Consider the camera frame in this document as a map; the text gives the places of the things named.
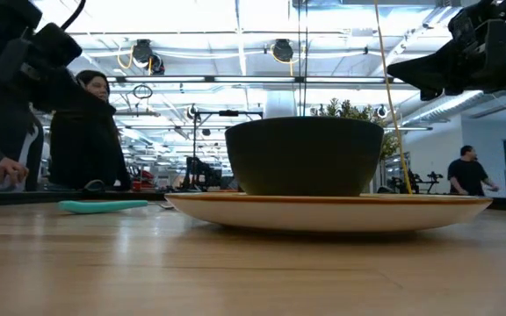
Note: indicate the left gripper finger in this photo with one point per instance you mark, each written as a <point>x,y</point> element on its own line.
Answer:
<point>57,85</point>
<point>59,106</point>

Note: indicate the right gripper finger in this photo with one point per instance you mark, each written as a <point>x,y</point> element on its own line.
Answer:
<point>450,81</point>
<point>442,59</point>

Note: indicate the black bowl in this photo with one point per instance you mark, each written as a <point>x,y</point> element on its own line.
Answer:
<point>301,158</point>

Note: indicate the yellow round plate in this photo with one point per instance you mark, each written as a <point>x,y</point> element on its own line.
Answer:
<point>323,215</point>

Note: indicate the black machine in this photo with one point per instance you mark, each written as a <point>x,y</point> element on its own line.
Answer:
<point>428,180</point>
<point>200,173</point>

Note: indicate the red crate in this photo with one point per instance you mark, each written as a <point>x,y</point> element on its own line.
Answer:
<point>143,182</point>

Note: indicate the white round column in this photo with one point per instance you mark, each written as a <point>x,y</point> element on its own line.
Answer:
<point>279,103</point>

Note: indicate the long ceiling light bar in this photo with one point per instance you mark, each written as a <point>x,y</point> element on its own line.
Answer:
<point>235,79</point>

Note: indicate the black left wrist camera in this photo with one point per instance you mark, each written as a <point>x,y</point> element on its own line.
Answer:
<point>55,44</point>

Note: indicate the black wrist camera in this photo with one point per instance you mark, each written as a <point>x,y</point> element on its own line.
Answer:
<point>55,44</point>
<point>472,26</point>

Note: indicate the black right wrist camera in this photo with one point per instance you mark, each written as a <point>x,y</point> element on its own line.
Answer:
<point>472,26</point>

